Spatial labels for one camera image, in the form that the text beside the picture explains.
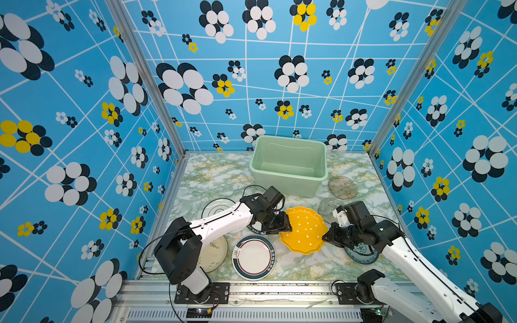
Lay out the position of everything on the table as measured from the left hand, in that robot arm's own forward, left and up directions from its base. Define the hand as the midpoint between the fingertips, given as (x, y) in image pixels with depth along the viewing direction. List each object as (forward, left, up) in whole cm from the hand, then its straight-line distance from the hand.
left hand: (291, 229), depth 78 cm
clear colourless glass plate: (+16, -46, -11) cm, 50 cm away
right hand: (-3, -12, 0) cm, 13 cm away
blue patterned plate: (-13, -18, +14) cm, 27 cm away
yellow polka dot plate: (0, -6, 0) cm, 6 cm away
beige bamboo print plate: (-6, +32, -11) cm, 35 cm away
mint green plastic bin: (+42, -6, -10) cm, 44 cm away
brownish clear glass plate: (+28, -31, -11) cm, 43 cm away
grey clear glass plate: (+16, -19, -11) cm, 27 cm away
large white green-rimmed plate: (-7, +15, -12) cm, 20 cm away
